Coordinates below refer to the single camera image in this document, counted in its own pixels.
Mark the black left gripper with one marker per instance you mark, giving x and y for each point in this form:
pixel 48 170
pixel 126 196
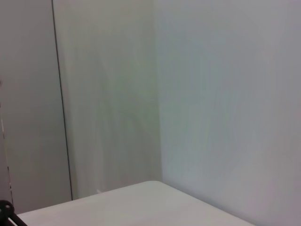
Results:
pixel 5 207

